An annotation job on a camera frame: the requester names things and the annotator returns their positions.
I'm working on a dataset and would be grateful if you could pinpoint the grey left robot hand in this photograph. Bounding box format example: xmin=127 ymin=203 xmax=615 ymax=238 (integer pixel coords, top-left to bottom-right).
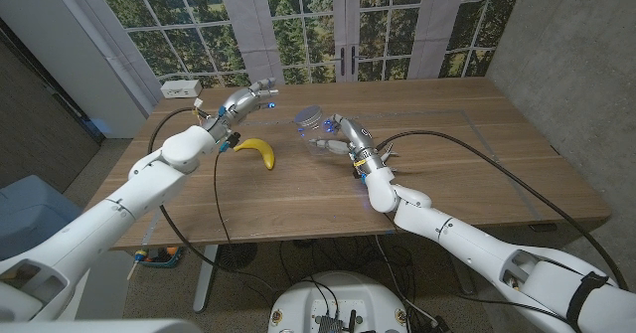
xmin=203 ymin=77 xmax=280 ymax=143

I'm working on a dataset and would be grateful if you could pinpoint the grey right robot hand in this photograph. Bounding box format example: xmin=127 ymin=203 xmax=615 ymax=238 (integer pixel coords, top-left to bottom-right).
xmin=313 ymin=113 xmax=389 ymax=176

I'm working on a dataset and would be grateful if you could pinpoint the clear plastic jar body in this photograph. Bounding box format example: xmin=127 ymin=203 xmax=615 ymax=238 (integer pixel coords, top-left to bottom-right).
xmin=297 ymin=116 xmax=349 ymax=156

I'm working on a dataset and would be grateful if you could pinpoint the silver jar lid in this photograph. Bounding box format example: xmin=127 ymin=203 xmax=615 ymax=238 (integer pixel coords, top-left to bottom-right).
xmin=293 ymin=104 xmax=324 ymax=129

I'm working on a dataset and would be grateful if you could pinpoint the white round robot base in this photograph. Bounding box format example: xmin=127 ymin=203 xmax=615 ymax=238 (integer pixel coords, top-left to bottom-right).
xmin=267 ymin=270 xmax=409 ymax=333

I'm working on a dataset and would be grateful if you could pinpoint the white toy airplane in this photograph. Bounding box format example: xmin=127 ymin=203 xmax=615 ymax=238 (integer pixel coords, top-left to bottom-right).
xmin=378 ymin=142 xmax=399 ymax=173

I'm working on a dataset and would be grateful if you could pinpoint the yellow toy banana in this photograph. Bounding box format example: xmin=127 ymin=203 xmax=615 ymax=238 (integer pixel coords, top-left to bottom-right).
xmin=233 ymin=137 xmax=276 ymax=171

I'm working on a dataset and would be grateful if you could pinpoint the white power outlet box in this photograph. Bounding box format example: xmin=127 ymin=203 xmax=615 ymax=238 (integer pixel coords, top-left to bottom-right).
xmin=160 ymin=79 xmax=204 ymax=99

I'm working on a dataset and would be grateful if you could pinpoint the printed window forest backdrop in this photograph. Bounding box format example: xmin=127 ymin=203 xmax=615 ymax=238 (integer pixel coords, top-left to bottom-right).
xmin=87 ymin=0 xmax=527 ymax=88

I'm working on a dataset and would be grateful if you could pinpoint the round black floor fan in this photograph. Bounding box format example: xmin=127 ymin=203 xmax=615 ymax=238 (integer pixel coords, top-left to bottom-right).
xmin=218 ymin=242 xmax=258 ymax=271

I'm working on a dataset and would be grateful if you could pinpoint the blue basket with small items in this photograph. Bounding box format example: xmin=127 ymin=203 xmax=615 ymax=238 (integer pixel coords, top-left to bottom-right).
xmin=133 ymin=246 xmax=184 ymax=269

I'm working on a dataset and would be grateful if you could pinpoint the white table leg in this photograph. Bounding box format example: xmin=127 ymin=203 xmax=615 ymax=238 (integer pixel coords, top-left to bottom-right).
xmin=192 ymin=244 xmax=220 ymax=313

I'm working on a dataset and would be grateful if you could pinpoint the grey-blue upholstered seat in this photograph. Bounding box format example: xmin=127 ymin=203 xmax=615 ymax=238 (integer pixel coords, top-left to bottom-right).
xmin=0 ymin=174 xmax=83 ymax=269

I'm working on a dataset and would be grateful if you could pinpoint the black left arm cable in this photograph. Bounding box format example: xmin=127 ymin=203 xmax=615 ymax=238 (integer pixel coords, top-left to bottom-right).
xmin=147 ymin=106 xmax=279 ymax=295

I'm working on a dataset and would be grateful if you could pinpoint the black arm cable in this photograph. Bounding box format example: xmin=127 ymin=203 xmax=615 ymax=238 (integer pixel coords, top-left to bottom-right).
xmin=147 ymin=106 xmax=279 ymax=295
xmin=375 ymin=129 xmax=630 ymax=292

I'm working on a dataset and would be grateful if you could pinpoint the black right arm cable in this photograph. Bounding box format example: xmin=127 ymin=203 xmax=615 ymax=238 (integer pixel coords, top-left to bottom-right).
xmin=375 ymin=129 xmax=630 ymax=292

